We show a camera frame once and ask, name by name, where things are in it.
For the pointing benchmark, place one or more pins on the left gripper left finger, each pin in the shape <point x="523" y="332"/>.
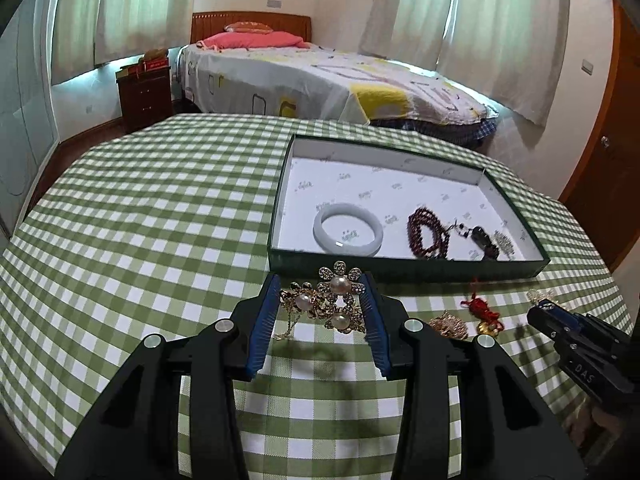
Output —
<point x="131" y="431"/>

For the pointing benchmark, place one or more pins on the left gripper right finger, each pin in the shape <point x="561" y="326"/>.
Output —
<point x="508" y="431"/>

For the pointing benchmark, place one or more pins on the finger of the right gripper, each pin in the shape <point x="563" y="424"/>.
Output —
<point x="554" y="321"/>

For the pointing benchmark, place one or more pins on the red knot gold charm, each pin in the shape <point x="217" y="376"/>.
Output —
<point x="488" y="321"/>

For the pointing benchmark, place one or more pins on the silver rhinestone brooch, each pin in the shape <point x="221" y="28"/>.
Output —
<point x="504" y="244"/>

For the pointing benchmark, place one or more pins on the black stone pendant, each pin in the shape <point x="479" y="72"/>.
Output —
<point x="479" y="237"/>

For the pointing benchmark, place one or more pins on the white jade bangle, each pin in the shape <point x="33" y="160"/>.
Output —
<point x="348" y="230"/>

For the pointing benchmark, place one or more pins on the pearl flower brooch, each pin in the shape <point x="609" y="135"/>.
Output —
<point x="334" y="301"/>

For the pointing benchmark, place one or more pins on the person right hand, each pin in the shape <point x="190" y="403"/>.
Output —
<point x="613" y="424"/>

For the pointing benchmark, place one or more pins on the brown wooden door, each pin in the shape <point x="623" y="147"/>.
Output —
<point x="603" y="192"/>

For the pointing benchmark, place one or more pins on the dark green tray box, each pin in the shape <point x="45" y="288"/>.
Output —
<point x="416" y="197"/>

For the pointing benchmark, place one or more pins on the green checkered tablecloth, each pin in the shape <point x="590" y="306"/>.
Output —
<point x="165" y="230"/>

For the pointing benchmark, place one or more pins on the right white curtain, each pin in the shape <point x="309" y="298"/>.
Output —
<point x="510" y="51"/>

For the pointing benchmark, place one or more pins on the white curtain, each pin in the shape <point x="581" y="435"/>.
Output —
<point x="510" y="51"/>
<point x="90" y="33"/>

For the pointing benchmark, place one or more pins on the glass wardrobe door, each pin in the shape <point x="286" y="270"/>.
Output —
<point x="28" y="133"/>

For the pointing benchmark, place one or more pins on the dark wooden nightstand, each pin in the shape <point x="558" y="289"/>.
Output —
<point x="144" y="96"/>

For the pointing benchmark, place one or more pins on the bed with patterned sheet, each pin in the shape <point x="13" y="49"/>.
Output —
<point x="317" y="83"/>

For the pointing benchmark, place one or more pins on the red boxes on nightstand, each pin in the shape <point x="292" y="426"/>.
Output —
<point x="152" y="60"/>

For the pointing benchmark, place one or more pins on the pink pillow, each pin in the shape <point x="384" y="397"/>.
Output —
<point x="251" y="35"/>

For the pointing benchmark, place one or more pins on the wooden headboard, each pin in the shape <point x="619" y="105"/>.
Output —
<point x="210" y="23"/>

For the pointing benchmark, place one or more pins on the left white curtain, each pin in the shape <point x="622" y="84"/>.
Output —
<point x="90" y="33"/>

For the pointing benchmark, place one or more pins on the wall light switch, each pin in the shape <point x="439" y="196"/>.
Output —
<point x="587" y="67"/>

